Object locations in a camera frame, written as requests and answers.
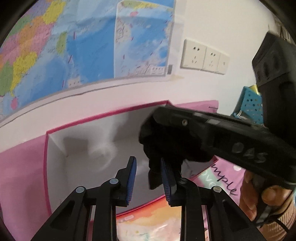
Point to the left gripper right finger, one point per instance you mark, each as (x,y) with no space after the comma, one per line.
(207,214)

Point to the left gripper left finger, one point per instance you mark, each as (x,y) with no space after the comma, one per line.
(71,219)

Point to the person right hand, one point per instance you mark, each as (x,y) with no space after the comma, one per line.
(280,199)

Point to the pink printed bedsheet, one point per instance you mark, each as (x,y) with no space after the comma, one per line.
(217,172)

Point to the pink storage box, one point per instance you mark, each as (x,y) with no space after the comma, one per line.
(38,175)

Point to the pastel tissue pack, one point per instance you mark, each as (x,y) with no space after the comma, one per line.
(161,223)

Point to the teal perforated basket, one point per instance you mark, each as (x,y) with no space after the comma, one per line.
(249,106)

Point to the white wall socket panel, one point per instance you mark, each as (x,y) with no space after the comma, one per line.
(197,56)

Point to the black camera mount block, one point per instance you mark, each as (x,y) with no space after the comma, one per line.
(274,68)

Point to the colourful wall map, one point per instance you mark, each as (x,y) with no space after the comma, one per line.
(58,45)

